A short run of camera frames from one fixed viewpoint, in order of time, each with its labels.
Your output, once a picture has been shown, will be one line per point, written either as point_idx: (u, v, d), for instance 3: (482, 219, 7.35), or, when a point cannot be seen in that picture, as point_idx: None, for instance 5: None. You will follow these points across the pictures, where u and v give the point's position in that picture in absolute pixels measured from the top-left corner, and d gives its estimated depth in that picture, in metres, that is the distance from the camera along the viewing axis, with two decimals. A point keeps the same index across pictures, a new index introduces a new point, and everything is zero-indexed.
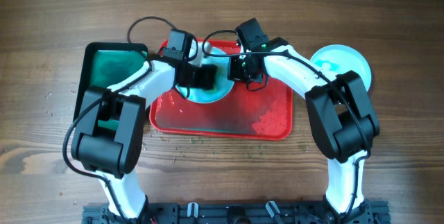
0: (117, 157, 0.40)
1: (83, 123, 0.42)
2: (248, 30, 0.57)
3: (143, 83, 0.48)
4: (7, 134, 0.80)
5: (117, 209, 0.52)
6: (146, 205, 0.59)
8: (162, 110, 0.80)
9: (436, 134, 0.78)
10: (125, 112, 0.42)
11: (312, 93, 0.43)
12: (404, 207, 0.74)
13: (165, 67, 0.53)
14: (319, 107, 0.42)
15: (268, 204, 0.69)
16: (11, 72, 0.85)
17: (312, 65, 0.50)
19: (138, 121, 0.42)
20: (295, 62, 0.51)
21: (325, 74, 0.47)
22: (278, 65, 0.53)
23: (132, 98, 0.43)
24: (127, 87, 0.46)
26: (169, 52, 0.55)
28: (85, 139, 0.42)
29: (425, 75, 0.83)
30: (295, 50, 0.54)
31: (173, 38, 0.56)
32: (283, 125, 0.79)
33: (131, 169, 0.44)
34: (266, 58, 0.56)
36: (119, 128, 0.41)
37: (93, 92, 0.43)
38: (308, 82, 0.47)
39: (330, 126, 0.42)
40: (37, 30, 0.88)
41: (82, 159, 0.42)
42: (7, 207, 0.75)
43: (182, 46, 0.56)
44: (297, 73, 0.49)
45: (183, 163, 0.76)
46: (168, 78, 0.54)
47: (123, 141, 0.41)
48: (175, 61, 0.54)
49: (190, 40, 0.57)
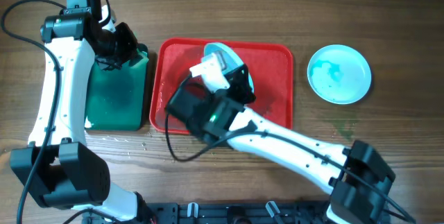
0: (87, 196, 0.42)
1: (35, 188, 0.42)
2: (181, 106, 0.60)
3: (64, 107, 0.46)
4: (7, 134, 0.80)
5: (113, 218, 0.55)
6: (141, 200, 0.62)
8: (161, 110, 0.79)
9: (436, 134, 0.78)
10: (67, 166, 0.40)
11: (337, 195, 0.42)
12: (405, 207, 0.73)
13: (75, 46, 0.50)
14: (354, 207, 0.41)
15: (269, 204, 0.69)
16: (12, 72, 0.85)
17: (300, 147, 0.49)
19: (86, 164, 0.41)
20: (273, 139, 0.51)
21: (325, 153, 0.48)
22: (256, 147, 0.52)
23: (67, 144, 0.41)
24: (51, 130, 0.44)
26: (72, 10, 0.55)
28: (46, 197, 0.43)
29: (425, 75, 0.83)
30: (259, 117, 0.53)
31: None
32: (283, 125, 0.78)
33: (106, 192, 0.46)
34: (233, 138, 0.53)
36: (71, 177, 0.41)
37: (20, 161, 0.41)
38: (318, 170, 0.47)
39: (367, 215, 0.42)
40: (37, 30, 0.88)
41: (59, 206, 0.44)
42: (7, 207, 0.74)
43: (84, 1, 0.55)
44: (295, 158, 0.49)
45: (183, 163, 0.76)
46: (85, 53, 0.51)
47: (82, 186, 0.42)
48: (82, 14, 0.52)
49: None
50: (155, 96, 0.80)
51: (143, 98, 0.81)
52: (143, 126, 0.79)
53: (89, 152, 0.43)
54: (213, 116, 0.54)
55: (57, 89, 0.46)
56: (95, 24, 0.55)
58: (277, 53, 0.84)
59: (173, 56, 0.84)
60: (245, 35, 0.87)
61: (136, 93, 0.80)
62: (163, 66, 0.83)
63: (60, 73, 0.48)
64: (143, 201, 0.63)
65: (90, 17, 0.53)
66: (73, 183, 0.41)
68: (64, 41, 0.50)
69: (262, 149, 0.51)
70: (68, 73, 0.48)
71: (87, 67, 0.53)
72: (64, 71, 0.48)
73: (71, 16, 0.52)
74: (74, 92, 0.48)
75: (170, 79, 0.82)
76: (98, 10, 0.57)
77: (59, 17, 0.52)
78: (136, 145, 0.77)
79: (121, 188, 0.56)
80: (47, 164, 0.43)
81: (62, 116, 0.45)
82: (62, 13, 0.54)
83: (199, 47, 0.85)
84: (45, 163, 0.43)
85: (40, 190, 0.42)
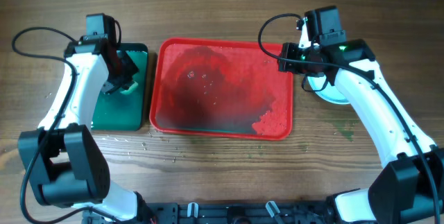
0: (86, 188, 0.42)
1: (35, 175, 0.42)
2: (329, 40, 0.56)
3: (75, 100, 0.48)
4: (7, 134, 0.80)
5: (114, 218, 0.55)
6: (141, 200, 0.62)
8: (161, 110, 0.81)
9: (437, 134, 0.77)
10: (71, 146, 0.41)
11: (395, 163, 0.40)
12: None
13: (91, 60, 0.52)
14: (401, 184, 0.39)
15: (268, 204, 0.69)
16: (12, 72, 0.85)
17: (404, 114, 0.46)
19: (89, 149, 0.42)
20: (381, 97, 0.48)
21: (419, 138, 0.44)
22: (359, 91, 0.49)
23: (73, 129, 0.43)
24: (60, 116, 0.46)
26: (91, 37, 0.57)
28: (46, 188, 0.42)
29: (424, 75, 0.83)
30: (381, 73, 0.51)
31: (90, 23, 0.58)
32: (283, 125, 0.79)
33: (106, 191, 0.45)
34: (345, 73, 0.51)
36: (73, 162, 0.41)
37: (28, 139, 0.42)
38: (395, 140, 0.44)
39: (399, 204, 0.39)
40: (36, 30, 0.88)
41: (56, 203, 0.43)
42: (7, 207, 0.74)
43: (102, 29, 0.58)
44: (386, 118, 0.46)
45: (183, 163, 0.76)
46: (100, 66, 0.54)
47: (85, 174, 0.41)
48: (100, 41, 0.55)
49: (111, 23, 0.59)
50: (155, 95, 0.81)
51: (144, 96, 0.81)
52: (143, 126, 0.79)
53: (94, 141, 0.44)
54: (342, 46, 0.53)
55: (72, 82, 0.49)
56: (112, 51, 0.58)
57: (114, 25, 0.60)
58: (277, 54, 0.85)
59: (173, 56, 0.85)
60: (245, 35, 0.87)
61: (137, 93, 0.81)
62: (163, 66, 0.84)
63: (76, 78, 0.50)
64: (143, 200, 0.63)
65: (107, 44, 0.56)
66: (74, 170, 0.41)
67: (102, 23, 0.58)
68: (83, 55, 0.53)
69: (363, 97, 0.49)
70: (84, 76, 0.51)
71: (100, 81, 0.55)
72: (80, 77, 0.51)
73: (91, 42, 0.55)
74: (87, 96, 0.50)
75: (169, 80, 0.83)
76: (114, 38, 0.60)
77: (79, 45, 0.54)
78: (136, 145, 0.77)
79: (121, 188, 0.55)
80: (52, 150, 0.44)
81: (72, 106, 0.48)
82: (81, 39, 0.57)
83: (199, 47, 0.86)
84: (50, 148, 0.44)
85: (40, 177, 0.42)
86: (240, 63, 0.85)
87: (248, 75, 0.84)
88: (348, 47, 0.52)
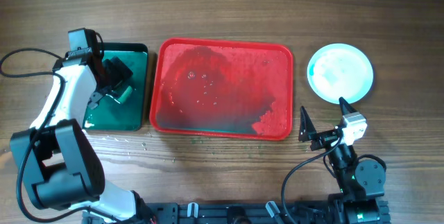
0: (81, 185, 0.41)
1: (29, 174, 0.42)
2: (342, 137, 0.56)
3: (64, 100, 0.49)
4: (7, 134, 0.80)
5: (113, 218, 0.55)
6: (139, 199, 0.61)
8: (161, 110, 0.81)
9: (436, 134, 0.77)
10: (64, 140, 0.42)
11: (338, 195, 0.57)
12: (404, 207, 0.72)
13: (78, 71, 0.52)
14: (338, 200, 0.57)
15: (269, 204, 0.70)
16: (12, 73, 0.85)
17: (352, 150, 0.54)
19: (80, 143, 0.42)
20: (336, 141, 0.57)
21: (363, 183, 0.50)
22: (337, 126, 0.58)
23: (62, 123, 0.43)
24: (50, 115, 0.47)
26: (75, 53, 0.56)
28: (39, 188, 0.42)
29: (424, 75, 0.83)
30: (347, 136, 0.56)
31: (73, 39, 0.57)
32: (283, 125, 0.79)
33: (103, 188, 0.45)
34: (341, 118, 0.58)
36: (66, 157, 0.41)
37: (19, 139, 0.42)
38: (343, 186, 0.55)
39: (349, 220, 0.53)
40: (36, 30, 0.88)
41: (50, 204, 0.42)
42: (7, 206, 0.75)
43: (85, 43, 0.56)
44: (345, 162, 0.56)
45: (183, 163, 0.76)
46: (87, 75, 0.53)
47: (79, 169, 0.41)
48: (84, 55, 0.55)
49: (91, 35, 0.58)
50: (155, 95, 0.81)
51: (143, 97, 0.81)
52: (143, 126, 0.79)
53: (85, 136, 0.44)
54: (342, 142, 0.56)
55: (62, 87, 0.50)
56: (98, 62, 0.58)
57: (95, 36, 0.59)
58: (276, 53, 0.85)
59: (173, 56, 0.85)
60: (246, 35, 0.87)
61: (137, 94, 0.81)
62: (164, 66, 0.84)
63: (65, 84, 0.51)
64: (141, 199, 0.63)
65: (92, 56, 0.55)
66: (67, 164, 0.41)
67: (84, 37, 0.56)
68: (70, 67, 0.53)
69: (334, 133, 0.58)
70: (72, 82, 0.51)
71: (89, 89, 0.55)
72: (69, 82, 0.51)
73: (76, 56, 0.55)
74: (76, 98, 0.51)
75: (170, 80, 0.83)
76: (98, 48, 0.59)
77: (64, 62, 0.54)
78: (136, 145, 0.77)
79: (118, 187, 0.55)
80: (45, 150, 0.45)
81: (62, 106, 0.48)
82: (66, 55, 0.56)
83: (200, 47, 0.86)
84: (43, 146, 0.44)
85: (34, 177, 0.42)
86: (240, 63, 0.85)
87: (248, 75, 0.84)
88: (363, 213, 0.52)
